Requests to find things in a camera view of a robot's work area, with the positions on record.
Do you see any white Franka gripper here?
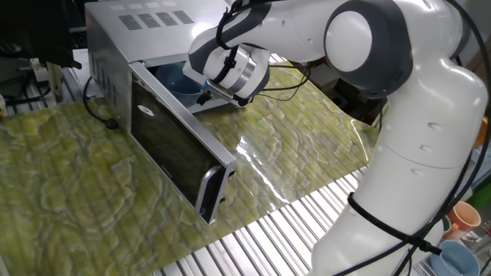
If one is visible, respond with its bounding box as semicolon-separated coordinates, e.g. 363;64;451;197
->
182;60;213;107

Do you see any light blue bowl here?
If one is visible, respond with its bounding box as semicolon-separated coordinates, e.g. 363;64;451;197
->
155;62;205;108

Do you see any silver microwave oven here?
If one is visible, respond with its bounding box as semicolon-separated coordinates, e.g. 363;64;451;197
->
84;0;269;226

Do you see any white paper sheet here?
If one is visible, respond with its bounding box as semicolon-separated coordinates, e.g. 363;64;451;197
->
71;46;104;99

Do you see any black keyboard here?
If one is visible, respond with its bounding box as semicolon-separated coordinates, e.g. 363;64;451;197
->
70;27;90;50

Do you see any green marble pattern mat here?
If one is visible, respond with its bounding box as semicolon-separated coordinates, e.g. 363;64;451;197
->
0;62;389;276

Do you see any white power strip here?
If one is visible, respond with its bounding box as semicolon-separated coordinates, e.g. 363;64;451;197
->
28;57;51;84

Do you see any large black box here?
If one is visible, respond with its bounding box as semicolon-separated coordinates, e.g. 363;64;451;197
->
0;0;86;71

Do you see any orange cup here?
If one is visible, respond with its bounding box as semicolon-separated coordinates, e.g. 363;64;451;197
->
440;201;483;242

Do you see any light blue cup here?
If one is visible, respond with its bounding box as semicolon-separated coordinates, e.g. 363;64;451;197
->
429;240;481;276

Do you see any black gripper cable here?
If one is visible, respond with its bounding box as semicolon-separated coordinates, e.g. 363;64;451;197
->
255;63;312;103

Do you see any black microwave power cable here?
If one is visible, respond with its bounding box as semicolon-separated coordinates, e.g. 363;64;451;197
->
82;75;120;130

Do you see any short aluminium post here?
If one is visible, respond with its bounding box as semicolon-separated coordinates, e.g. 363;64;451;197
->
45;62;65;104

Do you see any black floor cable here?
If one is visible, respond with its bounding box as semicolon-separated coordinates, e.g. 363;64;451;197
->
3;84;54;109

